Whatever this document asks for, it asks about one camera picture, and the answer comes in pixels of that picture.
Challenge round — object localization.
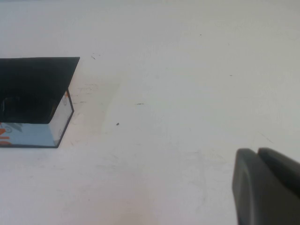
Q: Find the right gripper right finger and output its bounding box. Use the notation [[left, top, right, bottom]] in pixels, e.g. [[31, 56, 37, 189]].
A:
[[257, 147, 300, 195]]

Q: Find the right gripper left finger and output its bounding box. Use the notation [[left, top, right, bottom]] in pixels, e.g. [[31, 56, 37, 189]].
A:
[[232, 148, 300, 225]]

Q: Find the black printed glasses case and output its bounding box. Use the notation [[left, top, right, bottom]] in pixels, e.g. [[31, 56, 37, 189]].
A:
[[0, 56, 81, 149]]

